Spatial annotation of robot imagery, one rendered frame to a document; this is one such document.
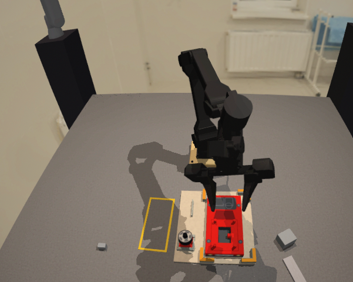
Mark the beige flat bar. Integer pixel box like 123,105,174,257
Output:
283,256,306,282

